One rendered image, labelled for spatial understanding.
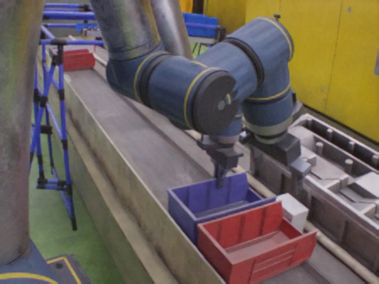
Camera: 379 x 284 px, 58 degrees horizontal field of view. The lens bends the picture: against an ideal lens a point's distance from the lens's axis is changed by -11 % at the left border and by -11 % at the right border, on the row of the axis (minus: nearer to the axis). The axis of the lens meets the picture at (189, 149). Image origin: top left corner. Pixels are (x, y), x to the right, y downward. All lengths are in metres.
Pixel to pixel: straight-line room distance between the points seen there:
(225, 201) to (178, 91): 0.87
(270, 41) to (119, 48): 0.26
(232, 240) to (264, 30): 0.73
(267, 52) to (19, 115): 0.45
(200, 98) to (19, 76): 0.30
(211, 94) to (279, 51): 0.17
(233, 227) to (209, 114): 0.66
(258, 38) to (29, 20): 0.43
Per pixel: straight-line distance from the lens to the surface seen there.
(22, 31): 0.33
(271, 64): 0.67
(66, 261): 1.80
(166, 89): 0.60
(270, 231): 1.32
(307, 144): 1.66
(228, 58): 0.62
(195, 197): 1.32
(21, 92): 0.35
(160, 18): 0.92
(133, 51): 0.67
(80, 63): 3.30
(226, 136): 1.21
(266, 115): 0.74
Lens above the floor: 1.57
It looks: 26 degrees down
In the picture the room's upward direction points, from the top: 4 degrees clockwise
